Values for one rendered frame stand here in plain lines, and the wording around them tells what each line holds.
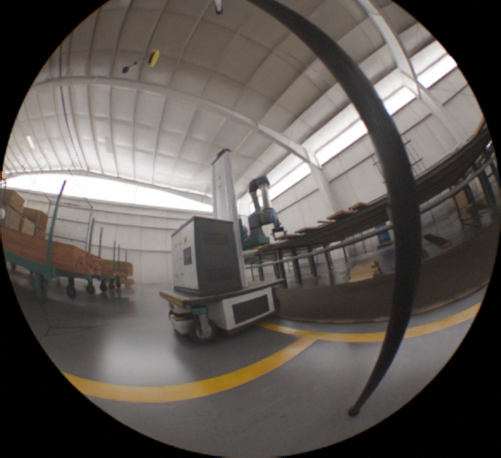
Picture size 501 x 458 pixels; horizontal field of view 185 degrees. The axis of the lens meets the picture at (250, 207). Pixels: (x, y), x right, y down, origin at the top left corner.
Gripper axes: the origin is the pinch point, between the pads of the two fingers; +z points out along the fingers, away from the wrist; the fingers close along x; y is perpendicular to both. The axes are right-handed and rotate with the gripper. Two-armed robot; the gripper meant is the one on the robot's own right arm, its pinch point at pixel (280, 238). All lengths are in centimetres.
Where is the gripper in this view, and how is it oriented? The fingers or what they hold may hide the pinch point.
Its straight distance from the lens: 175.8
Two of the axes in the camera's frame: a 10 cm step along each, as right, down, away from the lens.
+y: -5.5, 1.8, -8.2
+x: 7.8, -2.3, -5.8
